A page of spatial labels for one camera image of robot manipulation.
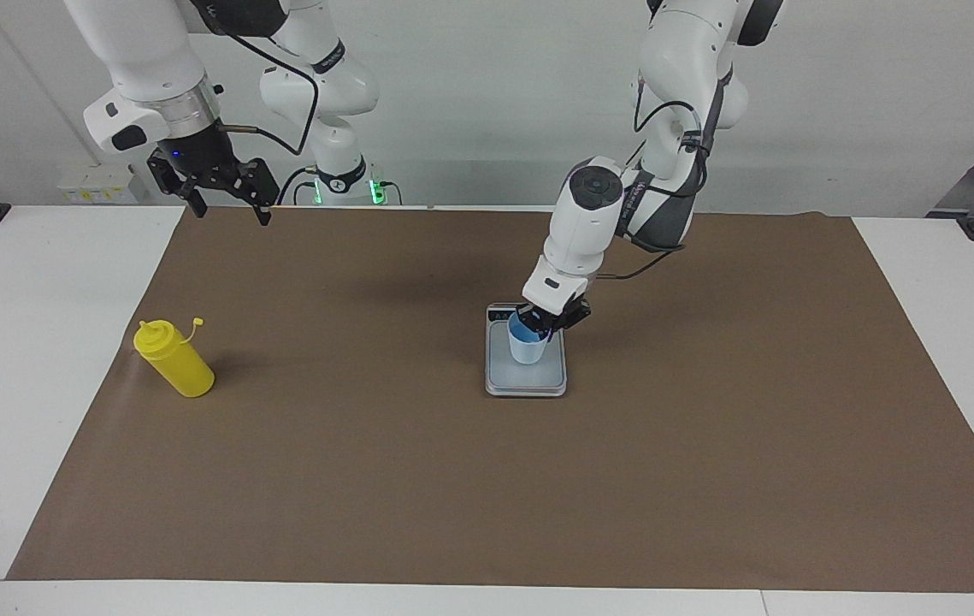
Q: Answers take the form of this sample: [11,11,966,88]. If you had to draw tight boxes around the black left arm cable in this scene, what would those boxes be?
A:
[593,73,710,281]

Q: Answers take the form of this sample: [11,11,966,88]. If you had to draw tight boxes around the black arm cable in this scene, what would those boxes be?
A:
[593,73,710,281]
[196,0,321,157]

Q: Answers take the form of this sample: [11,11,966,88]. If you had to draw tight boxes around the white wall socket box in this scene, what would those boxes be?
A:
[57,164,139,204]

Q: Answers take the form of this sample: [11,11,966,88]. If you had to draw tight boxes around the yellow squeeze bottle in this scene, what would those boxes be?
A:
[133,317,215,399]

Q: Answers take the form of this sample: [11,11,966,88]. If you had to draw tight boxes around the black right base cable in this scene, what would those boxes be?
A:
[275,165,321,206]

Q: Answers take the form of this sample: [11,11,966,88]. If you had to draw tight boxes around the brown paper mat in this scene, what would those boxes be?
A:
[6,205,974,594]

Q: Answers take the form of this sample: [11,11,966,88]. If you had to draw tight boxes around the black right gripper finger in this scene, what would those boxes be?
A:
[148,152,207,217]
[234,157,280,227]

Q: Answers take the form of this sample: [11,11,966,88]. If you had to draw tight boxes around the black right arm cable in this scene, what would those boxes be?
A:
[196,0,321,157]

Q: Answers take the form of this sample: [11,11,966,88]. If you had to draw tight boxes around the silver digital kitchen scale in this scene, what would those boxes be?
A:
[485,302,568,399]

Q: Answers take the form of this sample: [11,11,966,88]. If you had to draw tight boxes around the light blue plastic cup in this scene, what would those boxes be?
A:
[507,312,552,366]

